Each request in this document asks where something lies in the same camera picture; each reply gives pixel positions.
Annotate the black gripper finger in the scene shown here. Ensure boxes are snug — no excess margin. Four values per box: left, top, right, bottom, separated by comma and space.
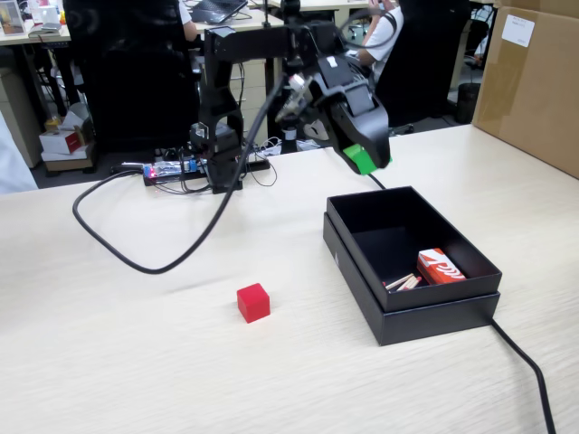
333, 101, 394, 172
321, 108, 348, 157

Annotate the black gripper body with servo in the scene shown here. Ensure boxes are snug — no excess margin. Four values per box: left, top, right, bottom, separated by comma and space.
310, 52, 384, 119

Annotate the green cube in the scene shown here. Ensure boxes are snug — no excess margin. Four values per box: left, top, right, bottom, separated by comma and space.
341, 143, 377, 177

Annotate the red cube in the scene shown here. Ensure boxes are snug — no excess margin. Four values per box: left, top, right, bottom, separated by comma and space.
236, 282, 271, 325

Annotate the black pole with white bands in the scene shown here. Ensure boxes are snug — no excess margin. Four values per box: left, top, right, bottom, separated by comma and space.
279, 0, 303, 154

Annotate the beige drawer cabinet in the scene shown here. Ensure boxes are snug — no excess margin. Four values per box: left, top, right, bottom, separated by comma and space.
229, 57, 269, 146

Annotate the black cardboard box tray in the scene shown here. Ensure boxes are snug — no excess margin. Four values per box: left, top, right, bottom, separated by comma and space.
326, 184, 504, 313

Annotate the thin black stand rod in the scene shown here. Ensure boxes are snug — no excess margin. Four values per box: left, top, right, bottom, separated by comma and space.
261, 0, 278, 99

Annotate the black trash bin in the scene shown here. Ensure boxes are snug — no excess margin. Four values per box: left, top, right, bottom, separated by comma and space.
455, 82, 482, 125

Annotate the black laptop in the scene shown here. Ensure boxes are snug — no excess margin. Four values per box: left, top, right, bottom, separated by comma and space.
189, 0, 251, 25

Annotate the orange white matchbox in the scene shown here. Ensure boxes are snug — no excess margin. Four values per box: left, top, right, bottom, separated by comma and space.
415, 247, 468, 287

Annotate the person in white shirt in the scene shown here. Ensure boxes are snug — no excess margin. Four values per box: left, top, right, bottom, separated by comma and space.
177, 0, 201, 41

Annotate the large brown cardboard box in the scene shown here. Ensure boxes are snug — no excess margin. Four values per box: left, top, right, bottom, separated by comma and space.
470, 0, 579, 176

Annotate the blue controller board with LED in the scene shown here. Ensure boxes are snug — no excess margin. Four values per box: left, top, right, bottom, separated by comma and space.
142, 157, 211, 186

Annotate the white shipping label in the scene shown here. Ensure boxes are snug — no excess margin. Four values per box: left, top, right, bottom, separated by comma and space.
502, 14, 536, 48

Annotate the black mesh office chair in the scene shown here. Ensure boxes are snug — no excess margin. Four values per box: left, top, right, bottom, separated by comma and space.
62, 0, 204, 156

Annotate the black cardboard box lid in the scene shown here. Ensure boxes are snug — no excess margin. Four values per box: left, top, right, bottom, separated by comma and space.
322, 212, 502, 347

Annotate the white red small box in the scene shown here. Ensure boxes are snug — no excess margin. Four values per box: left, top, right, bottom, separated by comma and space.
38, 128, 90, 157

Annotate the grey book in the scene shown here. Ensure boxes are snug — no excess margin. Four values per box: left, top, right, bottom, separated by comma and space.
27, 22, 64, 39

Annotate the beige office desk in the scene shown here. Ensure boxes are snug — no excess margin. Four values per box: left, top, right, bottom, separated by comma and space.
0, 21, 74, 169

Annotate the blurred nearby person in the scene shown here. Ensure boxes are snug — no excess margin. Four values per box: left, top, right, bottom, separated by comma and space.
0, 109, 40, 196

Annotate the framed photo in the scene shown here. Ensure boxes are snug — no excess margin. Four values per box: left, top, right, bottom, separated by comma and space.
0, 0, 26, 37

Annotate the small gripper camera module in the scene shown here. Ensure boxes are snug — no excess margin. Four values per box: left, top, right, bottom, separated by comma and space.
274, 72, 318, 126

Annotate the thin black servo wire bundle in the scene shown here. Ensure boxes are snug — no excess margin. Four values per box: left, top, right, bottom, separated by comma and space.
337, 7, 401, 48

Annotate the thick black camera cable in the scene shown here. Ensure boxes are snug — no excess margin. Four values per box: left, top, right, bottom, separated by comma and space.
71, 74, 290, 276

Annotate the thick black table cable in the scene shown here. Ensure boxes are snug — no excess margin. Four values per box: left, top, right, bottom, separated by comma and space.
366, 173, 558, 434

